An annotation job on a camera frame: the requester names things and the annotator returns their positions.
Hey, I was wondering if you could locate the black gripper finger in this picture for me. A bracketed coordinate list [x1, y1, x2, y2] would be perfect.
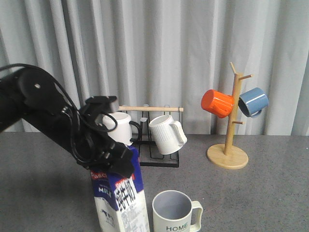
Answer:
[108, 142, 134, 178]

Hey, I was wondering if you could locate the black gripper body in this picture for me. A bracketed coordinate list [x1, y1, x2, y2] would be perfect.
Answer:
[74, 95, 126, 170]

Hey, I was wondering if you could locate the blue white milk carton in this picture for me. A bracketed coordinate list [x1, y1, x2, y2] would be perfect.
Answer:
[90, 146, 150, 232]

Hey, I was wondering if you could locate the cream HOME mug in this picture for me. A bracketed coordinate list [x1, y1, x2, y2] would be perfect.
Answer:
[152, 190, 203, 232]

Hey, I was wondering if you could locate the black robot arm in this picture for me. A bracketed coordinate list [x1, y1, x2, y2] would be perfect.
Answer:
[0, 63, 134, 178]

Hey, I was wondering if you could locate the white ribbed mug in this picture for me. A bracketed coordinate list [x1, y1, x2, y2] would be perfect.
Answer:
[149, 115, 187, 155]

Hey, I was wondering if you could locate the wooden mug tree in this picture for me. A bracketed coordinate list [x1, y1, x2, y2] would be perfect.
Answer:
[206, 62, 252, 170]

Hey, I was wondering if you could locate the grey curtain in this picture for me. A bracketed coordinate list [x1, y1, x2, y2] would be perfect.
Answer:
[0, 0, 309, 135]

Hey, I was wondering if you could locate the orange mug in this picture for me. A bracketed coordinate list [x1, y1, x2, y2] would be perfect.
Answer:
[201, 89, 234, 118]

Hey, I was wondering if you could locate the blue mug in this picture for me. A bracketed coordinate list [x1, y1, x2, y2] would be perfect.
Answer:
[238, 87, 269, 118]

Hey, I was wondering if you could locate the black wire mug rack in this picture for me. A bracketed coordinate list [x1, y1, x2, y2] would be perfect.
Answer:
[119, 104, 183, 168]

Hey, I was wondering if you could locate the white mug black handle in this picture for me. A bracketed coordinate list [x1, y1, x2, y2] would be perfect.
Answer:
[102, 112, 142, 145]

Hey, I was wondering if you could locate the black cable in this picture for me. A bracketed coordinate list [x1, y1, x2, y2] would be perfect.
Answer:
[0, 63, 118, 163]

